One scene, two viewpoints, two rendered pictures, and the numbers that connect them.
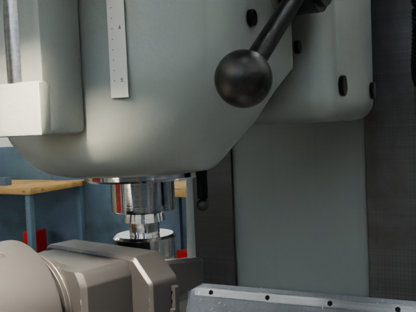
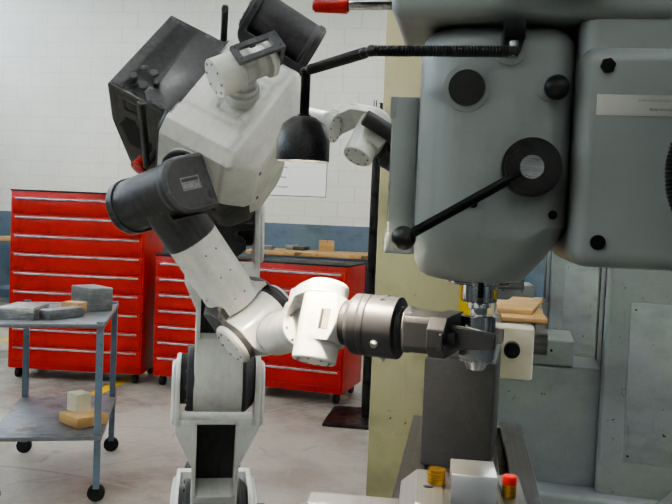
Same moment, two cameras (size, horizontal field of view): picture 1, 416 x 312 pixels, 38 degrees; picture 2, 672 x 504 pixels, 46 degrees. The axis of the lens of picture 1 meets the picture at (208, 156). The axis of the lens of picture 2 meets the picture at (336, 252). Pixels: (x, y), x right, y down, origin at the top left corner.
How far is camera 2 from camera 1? 0.92 m
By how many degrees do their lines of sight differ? 73
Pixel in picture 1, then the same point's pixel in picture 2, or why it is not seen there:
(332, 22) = (585, 198)
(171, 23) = (421, 209)
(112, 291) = (417, 328)
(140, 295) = (427, 334)
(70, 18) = (408, 204)
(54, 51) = (395, 218)
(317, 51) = (572, 217)
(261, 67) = (397, 234)
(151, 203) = (467, 296)
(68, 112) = not seen: hidden behind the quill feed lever
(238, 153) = not seen: outside the picture
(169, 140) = (430, 262)
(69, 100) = not seen: hidden behind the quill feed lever
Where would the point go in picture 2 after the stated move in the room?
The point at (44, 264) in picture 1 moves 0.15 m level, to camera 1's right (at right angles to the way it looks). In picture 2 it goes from (393, 307) to (438, 323)
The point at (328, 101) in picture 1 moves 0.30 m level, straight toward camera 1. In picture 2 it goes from (576, 252) to (323, 243)
